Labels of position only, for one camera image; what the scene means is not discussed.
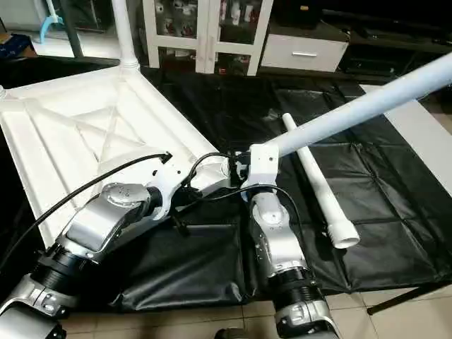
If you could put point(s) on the white plastic table leg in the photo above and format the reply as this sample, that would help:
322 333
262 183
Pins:
123 32
360 106
318 183

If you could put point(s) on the white drawer unit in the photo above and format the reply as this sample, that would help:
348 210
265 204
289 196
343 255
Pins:
304 53

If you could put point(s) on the brown cardboard box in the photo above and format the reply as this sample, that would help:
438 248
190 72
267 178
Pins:
15 46

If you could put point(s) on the white plastic table top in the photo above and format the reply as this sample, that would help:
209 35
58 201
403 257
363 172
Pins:
85 134

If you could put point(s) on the black work mat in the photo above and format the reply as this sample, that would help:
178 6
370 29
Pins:
212 106

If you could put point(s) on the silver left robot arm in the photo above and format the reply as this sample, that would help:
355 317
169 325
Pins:
106 226

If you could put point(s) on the white flat board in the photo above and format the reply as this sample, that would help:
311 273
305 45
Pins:
417 127

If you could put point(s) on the white glass-door cabinet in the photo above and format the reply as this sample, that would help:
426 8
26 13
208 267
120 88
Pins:
205 35

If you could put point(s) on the black stand leg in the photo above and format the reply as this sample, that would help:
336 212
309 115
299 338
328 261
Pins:
409 296

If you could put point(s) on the black metal pole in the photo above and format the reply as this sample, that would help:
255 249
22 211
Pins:
70 28

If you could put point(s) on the blue plastic tool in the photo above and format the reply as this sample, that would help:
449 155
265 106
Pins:
48 25

